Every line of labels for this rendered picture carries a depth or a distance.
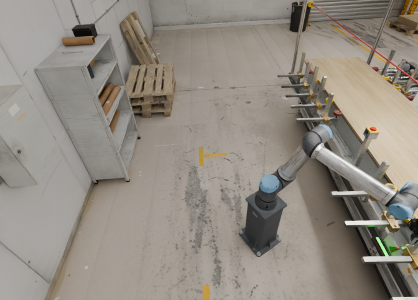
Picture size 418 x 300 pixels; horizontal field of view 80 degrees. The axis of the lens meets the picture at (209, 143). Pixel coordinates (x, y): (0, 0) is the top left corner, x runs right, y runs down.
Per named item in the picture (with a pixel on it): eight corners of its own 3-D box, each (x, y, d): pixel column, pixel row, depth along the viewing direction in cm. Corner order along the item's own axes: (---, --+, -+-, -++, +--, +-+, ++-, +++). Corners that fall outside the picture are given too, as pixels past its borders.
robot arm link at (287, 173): (266, 179, 216) (307, 126, 156) (280, 170, 224) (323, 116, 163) (278, 193, 211) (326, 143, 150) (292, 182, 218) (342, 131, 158)
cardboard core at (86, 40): (61, 38, 250) (91, 37, 250) (64, 36, 256) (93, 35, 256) (64, 46, 255) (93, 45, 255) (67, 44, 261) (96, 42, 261)
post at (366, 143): (348, 177, 218) (367, 138, 189) (346, 173, 222) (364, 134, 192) (353, 177, 218) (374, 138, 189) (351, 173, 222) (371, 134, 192)
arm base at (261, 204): (265, 214, 205) (266, 207, 199) (250, 198, 217) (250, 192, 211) (282, 203, 212) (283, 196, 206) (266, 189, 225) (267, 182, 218)
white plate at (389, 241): (404, 279, 155) (412, 272, 148) (382, 239, 174) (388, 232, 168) (405, 279, 155) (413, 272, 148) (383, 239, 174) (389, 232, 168)
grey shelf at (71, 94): (94, 184, 317) (33, 68, 215) (112, 139, 385) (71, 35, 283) (129, 182, 317) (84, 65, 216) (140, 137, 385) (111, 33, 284)
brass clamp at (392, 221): (388, 231, 167) (392, 228, 164) (378, 214, 178) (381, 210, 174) (397, 231, 167) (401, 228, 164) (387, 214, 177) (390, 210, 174)
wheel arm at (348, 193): (331, 198, 189) (333, 194, 187) (329, 194, 192) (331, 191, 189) (389, 196, 188) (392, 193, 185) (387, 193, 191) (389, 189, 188)
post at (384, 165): (360, 205, 202) (385, 164, 170) (358, 201, 204) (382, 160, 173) (364, 205, 202) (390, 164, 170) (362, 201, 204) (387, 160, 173)
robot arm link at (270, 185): (254, 193, 210) (255, 179, 198) (267, 183, 217) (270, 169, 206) (267, 205, 200) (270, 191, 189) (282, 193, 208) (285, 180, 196)
